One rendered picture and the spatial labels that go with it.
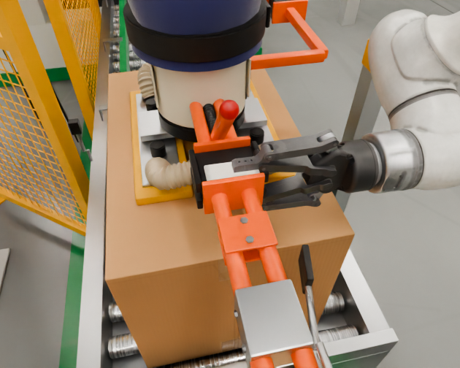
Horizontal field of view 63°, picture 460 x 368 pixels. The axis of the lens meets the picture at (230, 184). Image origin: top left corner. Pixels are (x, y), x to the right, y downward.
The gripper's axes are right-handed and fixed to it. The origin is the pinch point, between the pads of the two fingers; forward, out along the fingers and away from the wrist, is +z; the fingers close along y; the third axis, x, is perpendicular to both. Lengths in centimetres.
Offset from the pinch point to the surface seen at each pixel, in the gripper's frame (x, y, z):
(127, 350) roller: 2, 54, 24
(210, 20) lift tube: 16.0, -15.6, -0.5
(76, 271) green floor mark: 61, 108, 54
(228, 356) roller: -5, 53, 1
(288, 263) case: -3.6, 17.7, -9.6
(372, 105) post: 45, 24, -51
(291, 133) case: 23.2, 12.5, -18.3
